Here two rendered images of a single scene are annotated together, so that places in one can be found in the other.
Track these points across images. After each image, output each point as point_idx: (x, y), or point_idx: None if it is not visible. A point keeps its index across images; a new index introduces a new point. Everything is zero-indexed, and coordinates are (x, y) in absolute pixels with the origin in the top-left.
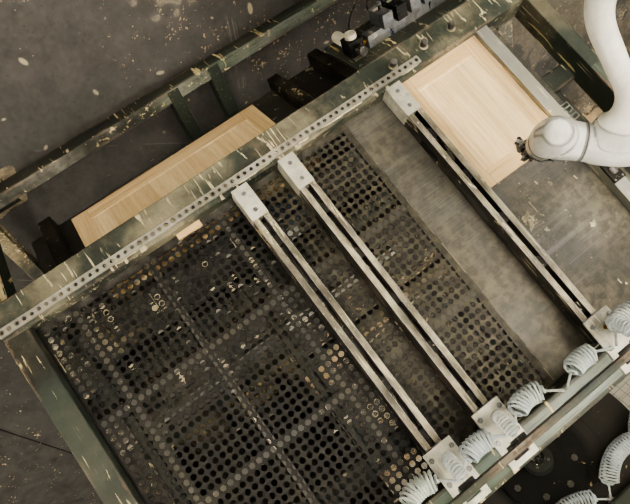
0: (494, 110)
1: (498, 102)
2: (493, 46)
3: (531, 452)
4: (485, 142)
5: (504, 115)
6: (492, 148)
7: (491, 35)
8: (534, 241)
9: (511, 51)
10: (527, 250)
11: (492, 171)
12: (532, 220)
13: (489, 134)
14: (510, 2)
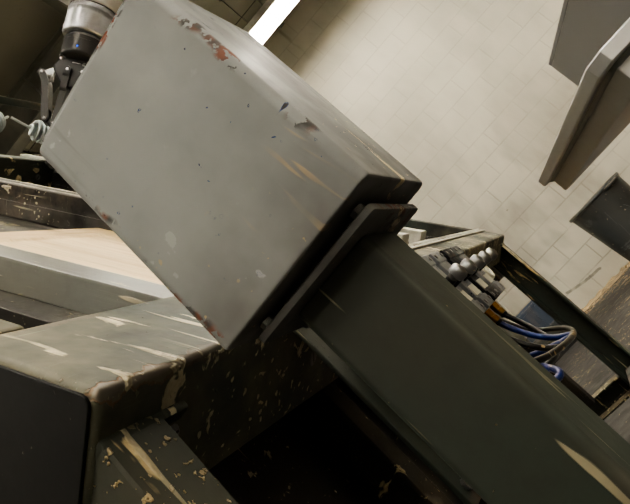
0: (97, 259)
1: (89, 263)
2: (137, 281)
3: (28, 154)
4: (108, 245)
5: (70, 255)
6: (91, 242)
7: (151, 291)
8: (15, 183)
9: (56, 317)
10: (27, 183)
11: (86, 232)
12: None
13: (102, 248)
14: (103, 316)
